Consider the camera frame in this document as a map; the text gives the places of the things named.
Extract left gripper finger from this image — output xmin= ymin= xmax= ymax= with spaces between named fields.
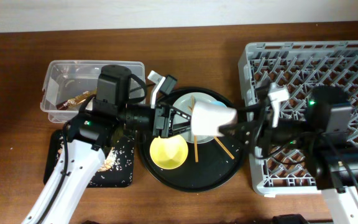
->
xmin=168 ymin=121 xmax=191 ymax=137
xmin=167 ymin=105 xmax=191 ymax=122

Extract yellow bowl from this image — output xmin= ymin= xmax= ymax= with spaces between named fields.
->
xmin=149 ymin=135 xmax=188 ymax=170

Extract pink cup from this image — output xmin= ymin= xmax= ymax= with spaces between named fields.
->
xmin=191 ymin=101 xmax=237 ymax=137

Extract food scraps and rice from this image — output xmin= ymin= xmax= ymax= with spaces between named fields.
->
xmin=56 ymin=136 xmax=134 ymax=184

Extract gold snack wrapper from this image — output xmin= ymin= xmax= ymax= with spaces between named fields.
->
xmin=56 ymin=90 xmax=96 ymax=110

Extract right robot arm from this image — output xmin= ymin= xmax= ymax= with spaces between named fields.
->
xmin=218 ymin=85 xmax=358 ymax=223

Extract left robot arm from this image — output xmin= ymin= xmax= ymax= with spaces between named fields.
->
xmin=23 ymin=65 xmax=191 ymax=223

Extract grey dishwasher rack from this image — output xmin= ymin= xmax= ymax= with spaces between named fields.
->
xmin=238 ymin=40 xmax=358 ymax=197

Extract clear plastic waste bin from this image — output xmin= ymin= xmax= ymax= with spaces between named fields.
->
xmin=40 ymin=60 xmax=145 ymax=123

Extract grey plate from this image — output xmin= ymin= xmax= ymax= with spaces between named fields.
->
xmin=173 ymin=92 xmax=217 ymax=144

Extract left wooden chopstick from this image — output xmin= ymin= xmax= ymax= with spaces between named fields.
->
xmin=190 ymin=95 xmax=199 ymax=163

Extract wooden chopstick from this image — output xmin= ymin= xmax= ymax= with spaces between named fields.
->
xmin=190 ymin=95 xmax=199 ymax=163
xmin=214 ymin=136 xmax=235 ymax=160

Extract right wooden chopstick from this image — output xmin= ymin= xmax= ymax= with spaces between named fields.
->
xmin=214 ymin=136 xmax=235 ymax=160

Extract blue cup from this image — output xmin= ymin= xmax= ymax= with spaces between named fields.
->
xmin=211 ymin=101 xmax=227 ymax=110

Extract round black serving tray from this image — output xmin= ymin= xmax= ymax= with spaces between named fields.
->
xmin=137 ymin=86 xmax=248 ymax=193

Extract black rectangular tray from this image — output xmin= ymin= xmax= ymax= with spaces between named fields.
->
xmin=43 ymin=129 xmax=135 ymax=189

